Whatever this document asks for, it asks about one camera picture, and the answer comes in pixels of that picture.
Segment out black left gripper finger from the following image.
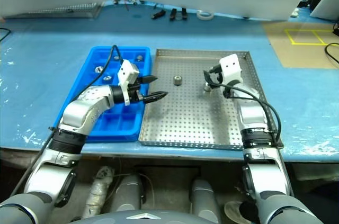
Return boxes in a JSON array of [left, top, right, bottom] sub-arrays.
[[137, 75, 159, 84], [141, 91, 170, 103]]

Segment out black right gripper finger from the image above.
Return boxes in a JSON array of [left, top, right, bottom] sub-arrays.
[[202, 69, 213, 85], [213, 74, 224, 88]]

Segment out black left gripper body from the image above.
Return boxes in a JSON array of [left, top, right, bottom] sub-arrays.
[[128, 77, 144, 103]]

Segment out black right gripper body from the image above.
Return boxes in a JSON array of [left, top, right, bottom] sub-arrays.
[[209, 65, 225, 76]]

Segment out blue plastic compartment tray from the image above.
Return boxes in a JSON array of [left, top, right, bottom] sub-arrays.
[[54, 46, 152, 144]]

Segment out perforated stainless steel tray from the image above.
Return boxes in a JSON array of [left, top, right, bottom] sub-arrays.
[[138, 48, 284, 151]]

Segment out white tape roll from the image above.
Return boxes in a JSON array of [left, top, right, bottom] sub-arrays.
[[196, 11, 215, 21]]

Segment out black tools on table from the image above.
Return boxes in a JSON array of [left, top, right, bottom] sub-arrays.
[[150, 10, 167, 20]]

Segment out brown cardboard mat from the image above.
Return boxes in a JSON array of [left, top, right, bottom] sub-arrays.
[[262, 21, 339, 69]]

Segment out grey rounded cylinder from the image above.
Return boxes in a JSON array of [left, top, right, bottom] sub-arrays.
[[112, 173, 145, 213], [190, 178, 222, 217]]

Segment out foil wrapped pipe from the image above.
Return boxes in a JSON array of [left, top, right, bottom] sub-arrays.
[[82, 165, 115, 219]]

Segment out perforated metal rack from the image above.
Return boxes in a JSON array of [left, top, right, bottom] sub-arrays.
[[2, 2, 103, 20]]

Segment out grey robot torso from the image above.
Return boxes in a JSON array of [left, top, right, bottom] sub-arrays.
[[67, 209, 262, 224]]

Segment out white board panel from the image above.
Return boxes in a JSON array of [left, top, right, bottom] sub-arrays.
[[309, 0, 339, 21]]

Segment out white round disc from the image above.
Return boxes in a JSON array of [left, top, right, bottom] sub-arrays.
[[224, 200, 255, 223]]

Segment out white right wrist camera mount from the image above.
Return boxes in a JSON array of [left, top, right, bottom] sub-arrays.
[[218, 53, 244, 86]]

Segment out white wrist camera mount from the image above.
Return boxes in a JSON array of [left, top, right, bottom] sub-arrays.
[[117, 59, 140, 106], [218, 53, 244, 86]]

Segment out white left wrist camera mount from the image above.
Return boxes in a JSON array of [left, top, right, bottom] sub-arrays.
[[117, 59, 140, 106]]

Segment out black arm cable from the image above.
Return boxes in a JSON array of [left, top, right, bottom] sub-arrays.
[[88, 44, 125, 88], [9, 126, 58, 198], [209, 82, 282, 147]]

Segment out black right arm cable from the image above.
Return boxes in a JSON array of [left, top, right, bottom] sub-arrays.
[[209, 82, 282, 147]]

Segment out tangled wire bundle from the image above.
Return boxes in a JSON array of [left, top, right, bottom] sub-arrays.
[[113, 0, 146, 11]]

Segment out black table cable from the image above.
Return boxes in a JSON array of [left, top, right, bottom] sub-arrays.
[[325, 42, 339, 66], [0, 28, 12, 43]]

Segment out black left upper arm cable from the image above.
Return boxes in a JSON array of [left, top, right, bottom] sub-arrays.
[[9, 126, 58, 198]]

